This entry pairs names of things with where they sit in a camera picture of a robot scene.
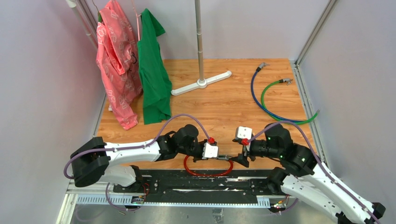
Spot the red cable lock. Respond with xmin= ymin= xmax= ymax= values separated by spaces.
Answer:
xmin=183 ymin=155 xmax=234 ymax=177

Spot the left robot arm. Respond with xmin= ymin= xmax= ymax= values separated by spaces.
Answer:
xmin=71 ymin=124 xmax=219 ymax=193

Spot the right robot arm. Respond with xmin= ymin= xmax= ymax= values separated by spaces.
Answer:
xmin=233 ymin=122 xmax=386 ymax=224

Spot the white clothes rack stand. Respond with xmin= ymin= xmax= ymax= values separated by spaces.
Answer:
xmin=171 ymin=0 xmax=232 ymax=96

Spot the green t-shirt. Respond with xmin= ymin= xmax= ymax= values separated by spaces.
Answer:
xmin=137 ymin=8 xmax=172 ymax=125

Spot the pink patterned garment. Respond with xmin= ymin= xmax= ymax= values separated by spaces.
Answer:
xmin=96 ymin=0 xmax=142 ymax=130

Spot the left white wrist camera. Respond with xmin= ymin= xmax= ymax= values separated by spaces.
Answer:
xmin=202 ymin=142 xmax=219 ymax=160

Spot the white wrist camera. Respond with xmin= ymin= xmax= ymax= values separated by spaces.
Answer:
xmin=233 ymin=126 xmax=253 ymax=142
xmin=202 ymin=142 xmax=219 ymax=160

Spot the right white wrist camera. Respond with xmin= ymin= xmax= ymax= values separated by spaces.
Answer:
xmin=233 ymin=126 xmax=253 ymax=142

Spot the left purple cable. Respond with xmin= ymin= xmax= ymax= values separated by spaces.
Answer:
xmin=64 ymin=113 xmax=216 ymax=213

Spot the purple cable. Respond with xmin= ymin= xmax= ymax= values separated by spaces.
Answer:
xmin=241 ymin=120 xmax=381 ymax=224
xmin=64 ymin=113 xmax=216 ymax=213

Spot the green cable lock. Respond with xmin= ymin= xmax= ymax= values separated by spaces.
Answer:
xmin=259 ymin=78 xmax=321 ymax=125

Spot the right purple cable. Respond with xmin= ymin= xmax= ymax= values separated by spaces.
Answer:
xmin=241 ymin=120 xmax=381 ymax=224

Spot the blue cable lock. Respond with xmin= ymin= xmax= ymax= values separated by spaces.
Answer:
xmin=250 ymin=62 xmax=305 ymax=123

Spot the aluminium frame rail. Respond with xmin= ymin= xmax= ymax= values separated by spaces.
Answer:
xmin=56 ymin=173 xmax=356 ymax=224

